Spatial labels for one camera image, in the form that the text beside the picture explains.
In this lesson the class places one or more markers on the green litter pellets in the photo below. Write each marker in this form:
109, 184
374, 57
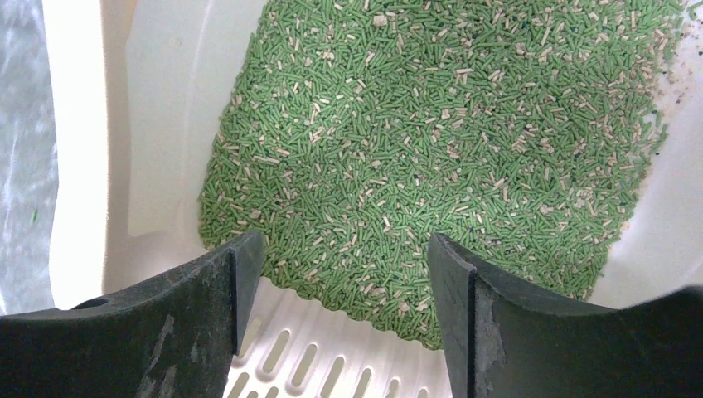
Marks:
357, 129

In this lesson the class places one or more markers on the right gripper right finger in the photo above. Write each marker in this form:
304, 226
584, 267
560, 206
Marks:
506, 337

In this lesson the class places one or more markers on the beige litter box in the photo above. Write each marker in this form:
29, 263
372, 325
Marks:
138, 90

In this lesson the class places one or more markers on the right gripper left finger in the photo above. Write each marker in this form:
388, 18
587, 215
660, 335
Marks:
172, 335

